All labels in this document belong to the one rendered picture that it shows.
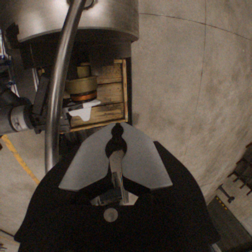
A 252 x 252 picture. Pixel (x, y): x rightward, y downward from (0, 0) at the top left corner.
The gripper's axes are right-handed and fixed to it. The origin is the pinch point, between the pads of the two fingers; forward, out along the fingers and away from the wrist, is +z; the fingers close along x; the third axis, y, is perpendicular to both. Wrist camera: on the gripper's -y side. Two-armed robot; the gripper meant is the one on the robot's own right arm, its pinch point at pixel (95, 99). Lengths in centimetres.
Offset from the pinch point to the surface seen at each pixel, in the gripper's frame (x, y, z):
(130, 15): 11.1, -18.4, 7.2
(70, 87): 2.8, -5.0, -6.0
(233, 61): -109, -27, 256
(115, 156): -11.3, 35.1, 5.7
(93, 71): 1.9, -8.2, 0.3
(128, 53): 2.6, -12.2, 9.2
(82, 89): 3.8, -4.3, -2.9
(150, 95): -108, 35, 74
